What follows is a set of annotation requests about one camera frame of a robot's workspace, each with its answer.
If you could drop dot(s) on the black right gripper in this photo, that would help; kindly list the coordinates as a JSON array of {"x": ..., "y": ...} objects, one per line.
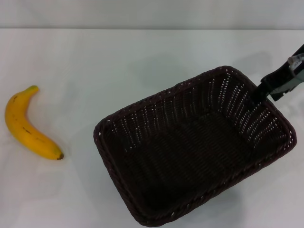
[{"x": 299, "y": 51}]

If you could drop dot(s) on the black woven plastic basket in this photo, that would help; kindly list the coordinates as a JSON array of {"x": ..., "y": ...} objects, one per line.
[{"x": 185, "y": 147}]

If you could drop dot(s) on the yellow banana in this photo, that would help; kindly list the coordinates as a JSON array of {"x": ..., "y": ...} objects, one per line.
[{"x": 23, "y": 128}]

